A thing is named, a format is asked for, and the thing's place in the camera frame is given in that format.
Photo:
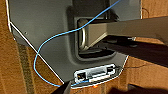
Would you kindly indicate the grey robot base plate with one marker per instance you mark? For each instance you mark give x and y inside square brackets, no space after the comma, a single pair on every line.
[40,26]

